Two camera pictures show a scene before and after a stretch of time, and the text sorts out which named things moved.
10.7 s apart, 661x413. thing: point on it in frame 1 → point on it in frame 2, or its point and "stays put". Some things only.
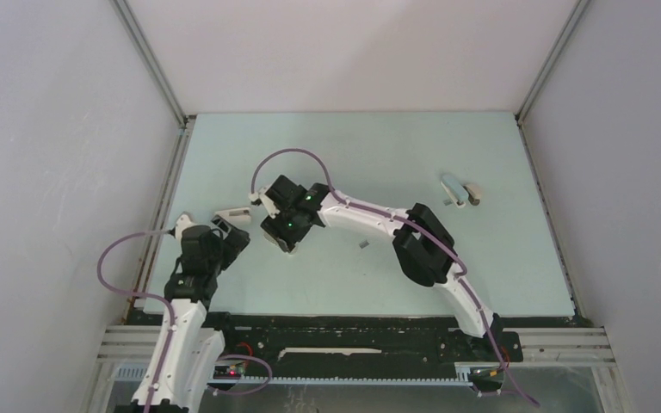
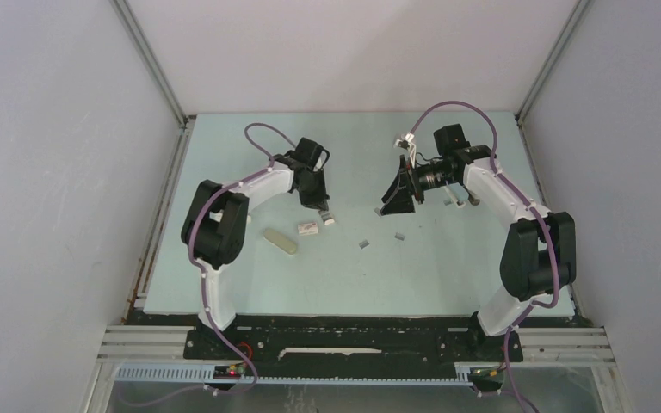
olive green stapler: [281, 243] stays put
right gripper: [276, 226] → [399, 196]
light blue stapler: [455, 190] stays put
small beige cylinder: [474, 194] stays put
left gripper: [233, 243] → [318, 200]
